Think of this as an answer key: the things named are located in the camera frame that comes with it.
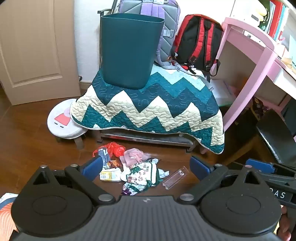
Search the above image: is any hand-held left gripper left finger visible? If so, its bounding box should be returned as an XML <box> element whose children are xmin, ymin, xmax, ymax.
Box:
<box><xmin>32</xmin><ymin>155</ymin><xmax>116</xmax><ymax>205</ymax></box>

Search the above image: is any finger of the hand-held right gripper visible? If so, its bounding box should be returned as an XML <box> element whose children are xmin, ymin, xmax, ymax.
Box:
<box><xmin>245</xmin><ymin>158</ymin><xmax>296</xmax><ymax>178</ymax></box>

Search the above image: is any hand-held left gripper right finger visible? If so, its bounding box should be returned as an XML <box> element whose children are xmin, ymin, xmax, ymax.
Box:
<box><xmin>177</xmin><ymin>155</ymin><xmax>265</xmax><ymax>205</ymax></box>

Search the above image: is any yellow white drink carton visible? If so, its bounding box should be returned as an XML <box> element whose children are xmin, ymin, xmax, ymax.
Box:
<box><xmin>100</xmin><ymin>167</ymin><xmax>122</xmax><ymax>182</ymax></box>

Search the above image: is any clear plastic package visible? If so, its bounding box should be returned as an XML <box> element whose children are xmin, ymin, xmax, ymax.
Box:
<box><xmin>162</xmin><ymin>166</ymin><xmax>187</xmax><ymax>189</ymax></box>

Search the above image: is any red plastic bag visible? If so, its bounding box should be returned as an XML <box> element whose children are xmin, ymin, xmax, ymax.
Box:
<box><xmin>92</xmin><ymin>142</ymin><xmax>126</xmax><ymax>160</ymax></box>

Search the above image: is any pink plastic wrapper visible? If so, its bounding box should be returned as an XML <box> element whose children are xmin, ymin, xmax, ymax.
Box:
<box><xmin>120</xmin><ymin>148</ymin><xmax>151</xmax><ymax>167</ymax></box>

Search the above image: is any green white printed wrapper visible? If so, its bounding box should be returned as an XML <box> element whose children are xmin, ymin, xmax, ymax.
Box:
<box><xmin>120</xmin><ymin>158</ymin><xmax>170</xmax><ymax>196</ymax></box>

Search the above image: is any teal plastic bin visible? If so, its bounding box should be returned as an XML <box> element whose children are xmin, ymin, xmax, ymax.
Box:
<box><xmin>100</xmin><ymin>13</ymin><xmax>165</xmax><ymax>90</ymax></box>

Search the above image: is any person's right hand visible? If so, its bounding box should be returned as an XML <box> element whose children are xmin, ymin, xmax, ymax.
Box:
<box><xmin>279</xmin><ymin>206</ymin><xmax>292</xmax><ymax>241</ymax></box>

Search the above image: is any black chair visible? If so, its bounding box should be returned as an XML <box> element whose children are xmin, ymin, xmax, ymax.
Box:
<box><xmin>228</xmin><ymin>109</ymin><xmax>296</xmax><ymax>167</ymax></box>

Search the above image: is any round white pig-print stool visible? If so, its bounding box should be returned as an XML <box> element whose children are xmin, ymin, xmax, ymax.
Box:
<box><xmin>47</xmin><ymin>98</ymin><xmax>88</xmax><ymax>149</ymax></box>

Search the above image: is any dark purple snack bag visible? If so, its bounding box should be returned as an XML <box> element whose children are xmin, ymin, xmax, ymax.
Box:
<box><xmin>252</xmin><ymin>97</ymin><xmax>270</xmax><ymax>120</ymax></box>

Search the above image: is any white paper stack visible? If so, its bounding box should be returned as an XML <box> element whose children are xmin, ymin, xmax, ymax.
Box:
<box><xmin>209</xmin><ymin>79</ymin><xmax>236</xmax><ymax>107</ymax></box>

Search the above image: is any teal cream zigzag quilt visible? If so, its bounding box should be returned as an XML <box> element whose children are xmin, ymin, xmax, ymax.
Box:
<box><xmin>70</xmin><ymin>62</ymin><xmax>225</xmax><ymax>155</ymax></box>

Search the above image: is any orange white patterned cloth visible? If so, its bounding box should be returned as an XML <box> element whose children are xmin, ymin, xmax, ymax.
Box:
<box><xmin>0</xmin><ymin>192</ymin><xmax>19</xmax><ymax>241</ymax></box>

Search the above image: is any pink desk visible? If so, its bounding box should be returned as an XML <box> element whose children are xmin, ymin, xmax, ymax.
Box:
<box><xmin>216</xmin><ymin>17</ymin><xmax>296</xmax><ymax>132</ymax></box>

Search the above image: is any red black backpack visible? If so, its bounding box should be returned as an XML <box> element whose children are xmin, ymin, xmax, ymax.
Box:
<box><xmin>171</xmin><ymin>14</ymin><xmax>224</xmax><ymax>82</ymax></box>

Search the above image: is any light wooden door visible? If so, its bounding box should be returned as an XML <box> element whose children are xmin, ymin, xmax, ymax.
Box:
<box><xmin>0</xmin><ymin>0</ymin><xmax>81</xmax><ymax>106</ymax></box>

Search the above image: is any purple grey backpack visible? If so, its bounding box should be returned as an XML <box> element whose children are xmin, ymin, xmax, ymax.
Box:
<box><xmin>118</xmin><ymin>0</ymin><xmax>181</xmax><ymax>70</ymax></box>

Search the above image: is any row of red green books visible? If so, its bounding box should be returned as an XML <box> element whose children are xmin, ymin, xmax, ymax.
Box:
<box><xmin>259</xmin><ymin>0</ymin><xmax>290</xmax><ymax>41</ymax></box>

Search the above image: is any yellow plush toy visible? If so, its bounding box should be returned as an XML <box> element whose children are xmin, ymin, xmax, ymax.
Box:
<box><xmin>254</xmin><ymin>3</ymin><xmax>269</xmax><ymax>22</ymax></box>

